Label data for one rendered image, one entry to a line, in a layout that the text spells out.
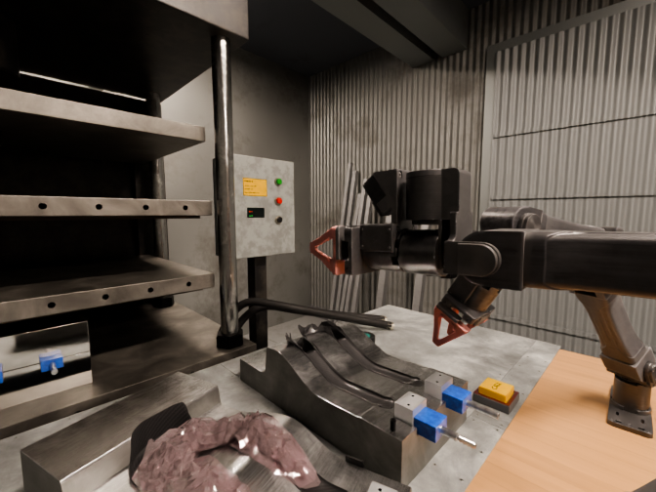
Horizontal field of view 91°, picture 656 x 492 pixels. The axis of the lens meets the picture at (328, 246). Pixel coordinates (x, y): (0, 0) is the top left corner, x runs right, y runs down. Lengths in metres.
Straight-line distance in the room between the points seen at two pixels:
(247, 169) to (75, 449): 0.98
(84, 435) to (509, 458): 0.72
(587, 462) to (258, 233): 1.13
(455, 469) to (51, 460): 0.62
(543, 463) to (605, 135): 2.16
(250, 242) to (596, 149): 2.17
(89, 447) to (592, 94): 2.77
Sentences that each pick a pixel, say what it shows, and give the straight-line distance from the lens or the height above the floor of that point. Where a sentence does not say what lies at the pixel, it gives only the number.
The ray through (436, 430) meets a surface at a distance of 0.62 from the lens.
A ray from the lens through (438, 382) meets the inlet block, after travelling 0.72.
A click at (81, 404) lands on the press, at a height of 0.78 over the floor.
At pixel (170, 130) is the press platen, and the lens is 1.19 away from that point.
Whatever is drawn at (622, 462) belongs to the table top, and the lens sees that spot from 0.88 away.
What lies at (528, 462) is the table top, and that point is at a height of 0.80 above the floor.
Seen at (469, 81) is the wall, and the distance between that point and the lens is 3.02.
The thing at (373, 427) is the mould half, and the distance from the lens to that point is 0.63.
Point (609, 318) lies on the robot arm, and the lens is 0.87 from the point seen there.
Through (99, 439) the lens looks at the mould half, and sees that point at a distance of 0.66.
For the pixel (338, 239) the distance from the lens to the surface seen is 0.43.
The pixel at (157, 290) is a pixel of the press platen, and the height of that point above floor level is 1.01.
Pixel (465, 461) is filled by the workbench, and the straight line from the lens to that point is 0.74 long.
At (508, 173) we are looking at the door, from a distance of 2.71.
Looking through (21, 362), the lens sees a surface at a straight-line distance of 1.11.
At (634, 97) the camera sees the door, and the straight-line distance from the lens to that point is 2.70.
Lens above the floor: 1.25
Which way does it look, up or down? 6 degrees down
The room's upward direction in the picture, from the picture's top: straight up
